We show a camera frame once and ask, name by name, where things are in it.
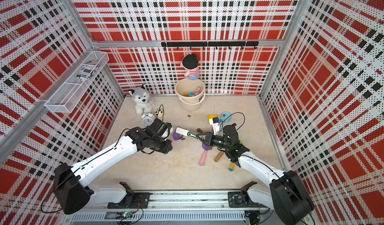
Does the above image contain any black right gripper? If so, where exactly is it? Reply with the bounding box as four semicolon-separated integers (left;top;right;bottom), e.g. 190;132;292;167
197;131;231;151

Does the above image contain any purple square trowel row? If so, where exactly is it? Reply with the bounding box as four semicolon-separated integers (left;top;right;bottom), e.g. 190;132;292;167
172;132;183;146

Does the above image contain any white brush green handle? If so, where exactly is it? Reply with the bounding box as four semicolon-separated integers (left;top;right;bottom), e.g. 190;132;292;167
175;127;198;139

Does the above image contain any purple square trowel pink handle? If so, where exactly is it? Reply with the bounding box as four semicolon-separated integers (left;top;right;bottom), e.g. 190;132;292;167
194;87;202;96

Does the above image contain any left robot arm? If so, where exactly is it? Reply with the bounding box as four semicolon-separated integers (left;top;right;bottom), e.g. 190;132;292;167
53;119;173;215

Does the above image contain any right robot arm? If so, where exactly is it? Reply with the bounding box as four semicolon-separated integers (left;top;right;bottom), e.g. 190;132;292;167
184;125;315;225

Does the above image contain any purple pointed trowel right row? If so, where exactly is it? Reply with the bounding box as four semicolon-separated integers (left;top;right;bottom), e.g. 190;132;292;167
199;144;212;166

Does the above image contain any light blue hand trowel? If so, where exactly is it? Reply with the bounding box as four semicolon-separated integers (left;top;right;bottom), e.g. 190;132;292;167
219;112;232;123

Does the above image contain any beige plastic bucket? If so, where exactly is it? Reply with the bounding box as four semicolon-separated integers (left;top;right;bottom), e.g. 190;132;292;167
175;78;206;111

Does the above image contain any white alarm clock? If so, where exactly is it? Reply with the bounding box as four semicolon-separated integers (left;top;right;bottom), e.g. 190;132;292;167
142;112;156;126

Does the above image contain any panda face squishy ball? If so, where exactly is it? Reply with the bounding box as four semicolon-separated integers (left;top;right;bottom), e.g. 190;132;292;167
155;108;164;118

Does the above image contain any grey white husky plush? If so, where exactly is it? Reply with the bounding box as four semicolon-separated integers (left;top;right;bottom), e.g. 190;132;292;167
128;84;155;115

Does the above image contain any doll with black hat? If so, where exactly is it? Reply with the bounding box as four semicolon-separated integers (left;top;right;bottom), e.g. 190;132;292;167
182;54;200;81

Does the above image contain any green circuit board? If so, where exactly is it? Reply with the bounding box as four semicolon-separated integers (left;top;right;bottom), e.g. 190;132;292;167
116;212;134;220

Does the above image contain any can in shelf basket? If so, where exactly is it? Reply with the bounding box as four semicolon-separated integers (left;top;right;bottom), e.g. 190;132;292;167
77;60;98;81

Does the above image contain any yellow trowel wooden handle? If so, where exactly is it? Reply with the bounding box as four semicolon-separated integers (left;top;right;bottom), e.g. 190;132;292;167
208;115;219;125

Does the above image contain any light green trowel wooden handle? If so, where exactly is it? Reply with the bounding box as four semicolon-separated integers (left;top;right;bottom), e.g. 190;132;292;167
214;151;225;163

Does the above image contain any green trowel yellow handle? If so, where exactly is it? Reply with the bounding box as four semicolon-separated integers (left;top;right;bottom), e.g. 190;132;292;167
229;163;235;172

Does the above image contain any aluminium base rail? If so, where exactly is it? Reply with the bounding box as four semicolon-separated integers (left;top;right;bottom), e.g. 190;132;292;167
59;189;289;224

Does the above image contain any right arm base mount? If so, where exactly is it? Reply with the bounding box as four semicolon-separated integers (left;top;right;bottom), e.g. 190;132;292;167
228;181;260;208

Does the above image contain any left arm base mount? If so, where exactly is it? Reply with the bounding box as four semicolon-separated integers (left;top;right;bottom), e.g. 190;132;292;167
107;182;150;209

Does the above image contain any black hook rail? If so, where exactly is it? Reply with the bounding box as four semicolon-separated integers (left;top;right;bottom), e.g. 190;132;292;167
161;41;259;49

